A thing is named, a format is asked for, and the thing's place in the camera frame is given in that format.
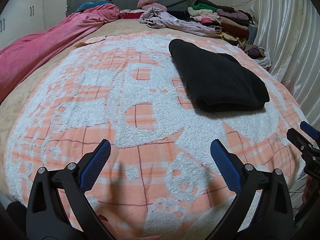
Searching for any white wardrobe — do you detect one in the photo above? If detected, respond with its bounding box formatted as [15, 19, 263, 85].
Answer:
[0, 0, 47, 48]

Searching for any red cloth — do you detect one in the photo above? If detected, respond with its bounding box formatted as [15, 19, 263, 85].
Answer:
[120, 11, 143, 20]

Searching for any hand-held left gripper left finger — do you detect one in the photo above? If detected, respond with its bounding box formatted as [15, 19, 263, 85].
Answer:
[26, 139, 116, 240]

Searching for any plastic bag of clothes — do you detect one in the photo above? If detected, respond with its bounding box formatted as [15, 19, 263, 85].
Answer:
[241, 44, 272, 68]

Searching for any grey-blue cushion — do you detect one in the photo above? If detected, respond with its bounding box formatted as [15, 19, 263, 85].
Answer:
[247, 25, 258, 46]

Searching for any lavender garment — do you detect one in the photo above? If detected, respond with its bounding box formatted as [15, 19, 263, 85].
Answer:
[139, 7, 219, 37]

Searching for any black sweater with orange cuffs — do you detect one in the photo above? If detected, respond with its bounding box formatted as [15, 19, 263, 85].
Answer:
[169, 39, 270, 112]

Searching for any peach white plaid blanket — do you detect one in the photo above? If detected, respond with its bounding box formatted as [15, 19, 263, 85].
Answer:
[4, 31, 313, 240]

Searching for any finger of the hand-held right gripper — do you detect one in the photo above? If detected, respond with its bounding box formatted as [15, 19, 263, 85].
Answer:
[299, 120, 320, 141]
[286, 127, 320, 156]

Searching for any dark cloth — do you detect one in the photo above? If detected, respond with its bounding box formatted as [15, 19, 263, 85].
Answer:
[6, 201, 28, 240]

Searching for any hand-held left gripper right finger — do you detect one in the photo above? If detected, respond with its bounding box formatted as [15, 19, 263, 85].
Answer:
[206, 139, 293, 240]

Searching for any pile of folded clothes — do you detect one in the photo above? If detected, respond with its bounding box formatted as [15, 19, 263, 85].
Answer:
[187, 0, 254, 47]

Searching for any pink fuzzy garment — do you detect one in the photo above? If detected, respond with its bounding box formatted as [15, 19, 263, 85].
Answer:
[137, 0, 167, 12]

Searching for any pink quilt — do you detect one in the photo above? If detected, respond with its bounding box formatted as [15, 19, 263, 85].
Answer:
[0, 4, 120, 103]

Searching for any dark navy garment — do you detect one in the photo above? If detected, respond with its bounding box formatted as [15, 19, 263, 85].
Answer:
[167, 10, 192, 20]

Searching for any blue cloth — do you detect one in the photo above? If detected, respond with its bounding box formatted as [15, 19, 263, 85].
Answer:
[75, 0, 113, 13]

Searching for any white satin curtain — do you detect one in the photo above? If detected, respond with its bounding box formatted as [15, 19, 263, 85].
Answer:
[246, 0, 320, 130]

